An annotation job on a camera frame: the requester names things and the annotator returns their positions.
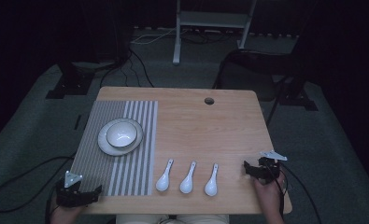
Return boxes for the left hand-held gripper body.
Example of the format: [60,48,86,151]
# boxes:
[55,170,96,208]

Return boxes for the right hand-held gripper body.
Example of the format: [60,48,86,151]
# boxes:
[254,150,289,185]

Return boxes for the person's left hand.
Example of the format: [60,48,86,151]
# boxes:
[49,195,84,224]

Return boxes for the person's right hand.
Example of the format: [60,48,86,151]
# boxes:
[252,174,287,216]

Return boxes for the grey striped placemat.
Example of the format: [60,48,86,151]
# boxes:
[69,100,159,197]

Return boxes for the white ceramic spoon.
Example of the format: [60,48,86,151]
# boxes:
[155,159,175,192]
[179,161,197,194]
[204,162,220,197]

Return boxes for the white plate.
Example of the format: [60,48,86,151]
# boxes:
[97,118,145,157]

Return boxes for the white bowl with dark rim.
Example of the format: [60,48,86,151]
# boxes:
[106,120,138,148]

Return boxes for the black stand base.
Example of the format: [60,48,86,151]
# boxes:
[278,76,319,112]
[45,60,96,101]

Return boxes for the white metal stand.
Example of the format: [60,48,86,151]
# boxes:
[172,0,259,65]

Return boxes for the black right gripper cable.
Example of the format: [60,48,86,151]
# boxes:
[263,160,323,224]

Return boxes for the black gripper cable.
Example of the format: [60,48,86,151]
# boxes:
[0,153,78,224]
[263,160,323,224]

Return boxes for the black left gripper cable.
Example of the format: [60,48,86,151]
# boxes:
[0,153,78,224]

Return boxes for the black floor cables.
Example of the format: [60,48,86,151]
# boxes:
[99,46,156,89]

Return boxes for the white floor cable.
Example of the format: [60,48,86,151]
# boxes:
[130,27,190,46]

